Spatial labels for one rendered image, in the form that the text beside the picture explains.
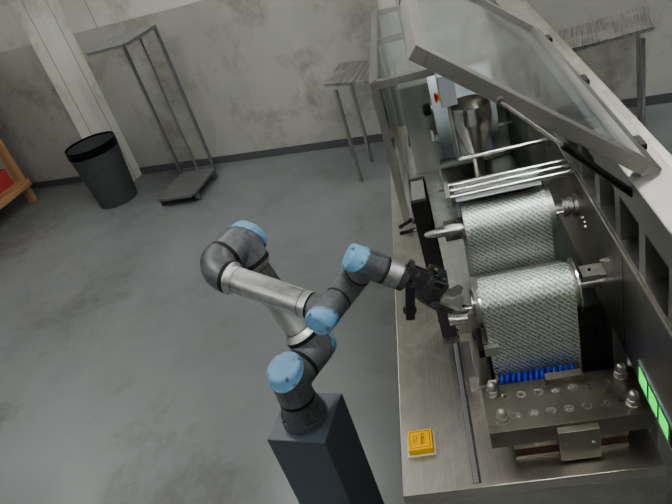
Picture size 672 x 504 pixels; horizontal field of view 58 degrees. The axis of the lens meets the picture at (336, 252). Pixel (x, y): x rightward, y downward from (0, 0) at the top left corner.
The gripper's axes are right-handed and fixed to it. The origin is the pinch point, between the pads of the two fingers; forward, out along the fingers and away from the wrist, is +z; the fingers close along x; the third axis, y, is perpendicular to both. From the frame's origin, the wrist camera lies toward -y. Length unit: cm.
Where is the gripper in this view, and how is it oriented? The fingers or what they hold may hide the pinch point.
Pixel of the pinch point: (462, 309)
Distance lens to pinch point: 169.1
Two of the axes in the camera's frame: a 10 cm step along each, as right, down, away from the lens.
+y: 4.1, -7.4, -5.3
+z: 9.1, 3.7, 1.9
